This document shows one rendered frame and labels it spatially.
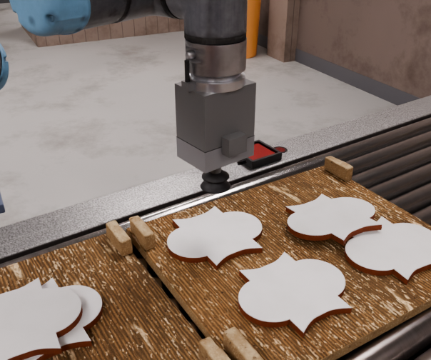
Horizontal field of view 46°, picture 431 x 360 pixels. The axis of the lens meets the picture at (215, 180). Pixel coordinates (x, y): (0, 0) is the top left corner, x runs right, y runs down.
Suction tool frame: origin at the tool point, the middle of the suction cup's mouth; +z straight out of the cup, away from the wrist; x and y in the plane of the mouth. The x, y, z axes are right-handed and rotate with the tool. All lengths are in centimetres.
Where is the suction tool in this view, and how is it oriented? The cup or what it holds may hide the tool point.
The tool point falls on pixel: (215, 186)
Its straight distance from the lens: 71.2
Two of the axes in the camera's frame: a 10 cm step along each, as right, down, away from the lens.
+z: 0.0, 8.7, 4.9
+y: 7.8, -3.1, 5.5
